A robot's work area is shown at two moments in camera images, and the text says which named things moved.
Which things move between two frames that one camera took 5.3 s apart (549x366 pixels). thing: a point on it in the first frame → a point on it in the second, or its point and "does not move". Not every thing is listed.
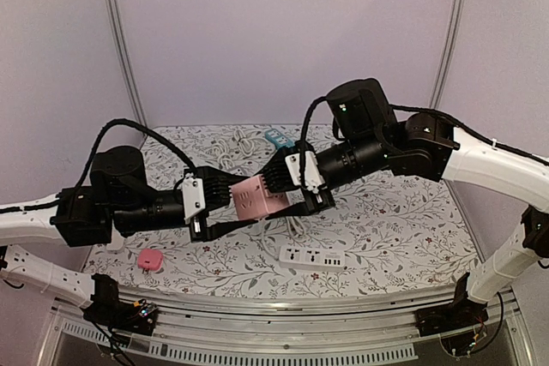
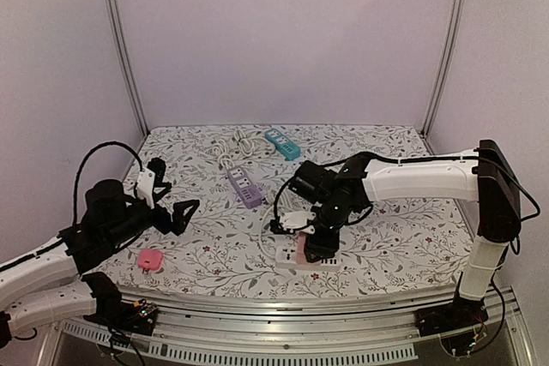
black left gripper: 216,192 → 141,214
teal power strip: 277,139 does not move
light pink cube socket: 253,201 → 301,257
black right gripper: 282,177 → 323,240
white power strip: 310,258 does not move
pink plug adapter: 149,260 does not move
